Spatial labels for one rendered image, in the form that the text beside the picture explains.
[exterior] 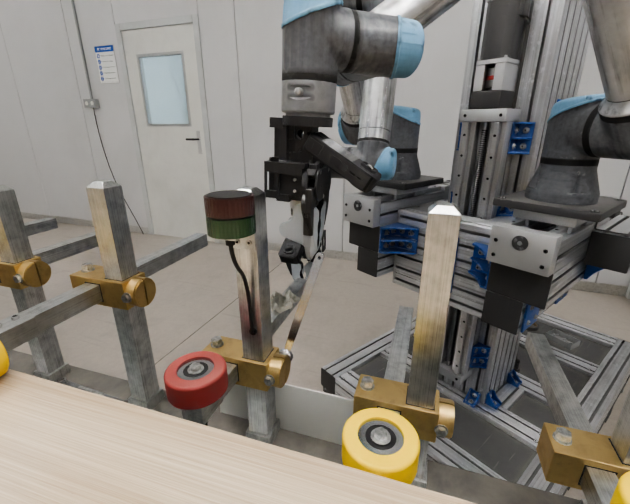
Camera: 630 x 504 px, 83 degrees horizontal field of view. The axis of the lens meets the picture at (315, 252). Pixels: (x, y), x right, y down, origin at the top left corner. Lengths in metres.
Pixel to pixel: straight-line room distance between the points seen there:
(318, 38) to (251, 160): 3.06
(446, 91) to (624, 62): 2.25
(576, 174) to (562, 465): 0.63
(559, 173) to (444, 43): 2.20
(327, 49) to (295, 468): 0.47
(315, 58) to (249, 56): 3.04
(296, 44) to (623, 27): 0.55
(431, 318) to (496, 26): 0.91
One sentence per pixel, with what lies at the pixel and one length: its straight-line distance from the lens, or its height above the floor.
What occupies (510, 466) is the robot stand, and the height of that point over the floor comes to 0.21.
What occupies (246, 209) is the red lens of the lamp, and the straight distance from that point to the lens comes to 0.43.
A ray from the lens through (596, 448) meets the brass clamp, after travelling 0.61.
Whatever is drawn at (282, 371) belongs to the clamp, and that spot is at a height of 0.85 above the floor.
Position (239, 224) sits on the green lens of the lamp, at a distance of 0.43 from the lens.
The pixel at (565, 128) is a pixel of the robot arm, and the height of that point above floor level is 1.20.
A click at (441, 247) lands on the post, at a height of 1.08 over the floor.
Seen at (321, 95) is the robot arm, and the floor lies 1.25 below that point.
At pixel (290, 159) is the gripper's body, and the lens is 0.53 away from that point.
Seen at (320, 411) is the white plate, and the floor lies 0.76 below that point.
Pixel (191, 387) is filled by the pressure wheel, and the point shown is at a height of 0.91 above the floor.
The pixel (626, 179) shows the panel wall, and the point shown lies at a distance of 3.27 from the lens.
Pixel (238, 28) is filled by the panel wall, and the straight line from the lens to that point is 3.62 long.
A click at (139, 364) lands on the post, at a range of 0.74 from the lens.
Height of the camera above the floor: 1.21
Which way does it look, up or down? 20 degrees down
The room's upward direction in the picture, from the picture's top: straight up
